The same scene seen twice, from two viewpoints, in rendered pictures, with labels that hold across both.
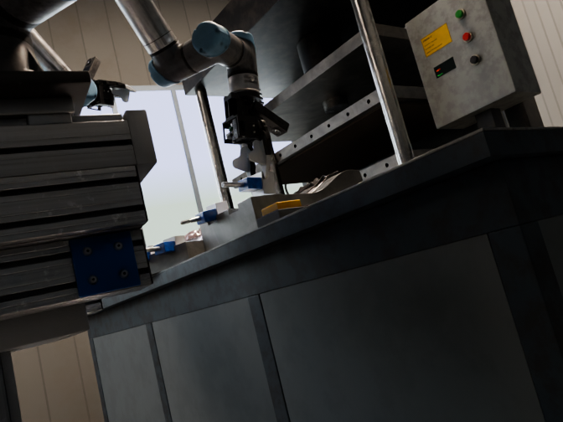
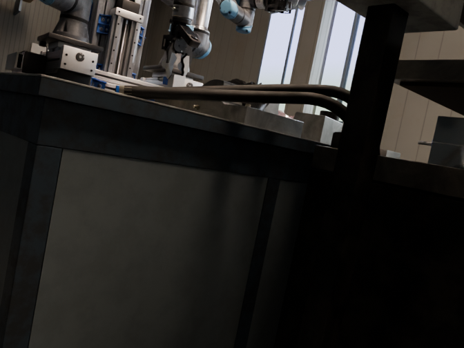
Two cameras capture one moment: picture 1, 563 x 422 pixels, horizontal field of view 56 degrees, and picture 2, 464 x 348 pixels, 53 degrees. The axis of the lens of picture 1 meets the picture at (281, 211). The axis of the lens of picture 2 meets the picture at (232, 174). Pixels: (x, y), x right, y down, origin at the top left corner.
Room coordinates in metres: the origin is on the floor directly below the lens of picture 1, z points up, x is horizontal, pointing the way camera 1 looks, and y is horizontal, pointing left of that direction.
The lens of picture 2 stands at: (1.39, -1.68, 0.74)
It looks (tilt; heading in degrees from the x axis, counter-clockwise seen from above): 3 degrees down; 86
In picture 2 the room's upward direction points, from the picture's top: 11 degrees clockwise
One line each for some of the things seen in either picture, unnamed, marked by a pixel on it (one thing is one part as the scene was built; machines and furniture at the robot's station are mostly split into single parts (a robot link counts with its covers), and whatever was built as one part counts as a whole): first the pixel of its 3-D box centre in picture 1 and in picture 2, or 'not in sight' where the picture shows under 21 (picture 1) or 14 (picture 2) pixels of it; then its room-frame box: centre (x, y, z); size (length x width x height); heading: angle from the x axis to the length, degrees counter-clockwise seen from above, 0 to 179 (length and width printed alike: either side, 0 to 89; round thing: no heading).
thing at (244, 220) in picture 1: (302, 209); (225, 106); (1.44, -0.06, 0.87); 0.50 x 0.26 x 0.14; 128
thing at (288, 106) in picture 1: (342, 95); not in sight; (2.49, -0.43, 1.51); 1.10 x 0.70 x 0.05; 38
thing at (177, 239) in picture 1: (162, 248); not in sight; (1.41, 0.34, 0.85); 0.13 x 0.05 x 0.05; 145
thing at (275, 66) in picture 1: (321, 51); not in sight; (2.45, -0.38, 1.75); 1.30 x 0.84 x 0.61; 38
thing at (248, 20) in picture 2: not in sight; (243, 19); (1.47, 0.57, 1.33); 0.11 x 0.08 x 0.11; 56
